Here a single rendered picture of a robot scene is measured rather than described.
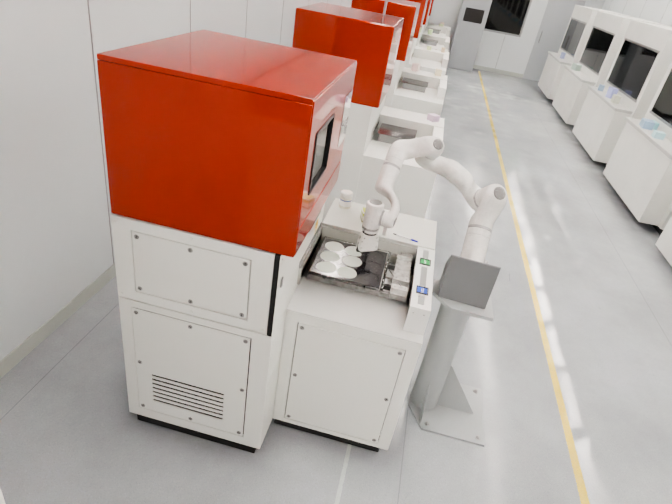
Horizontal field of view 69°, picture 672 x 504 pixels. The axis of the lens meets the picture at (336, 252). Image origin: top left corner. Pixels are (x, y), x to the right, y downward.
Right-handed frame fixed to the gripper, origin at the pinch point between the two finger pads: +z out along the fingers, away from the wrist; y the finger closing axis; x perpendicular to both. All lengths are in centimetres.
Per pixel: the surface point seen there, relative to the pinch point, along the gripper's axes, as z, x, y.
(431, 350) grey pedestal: 48, -25, 40
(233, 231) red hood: -36, -30, -73
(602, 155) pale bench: 76, 345, 557
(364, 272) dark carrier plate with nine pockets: 2.1, -10.2, -3.5
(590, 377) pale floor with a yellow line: 92, -29, 177
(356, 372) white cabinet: 36, -43, -14
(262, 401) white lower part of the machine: 49, -39, -58
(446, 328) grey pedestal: 29, -28, 42
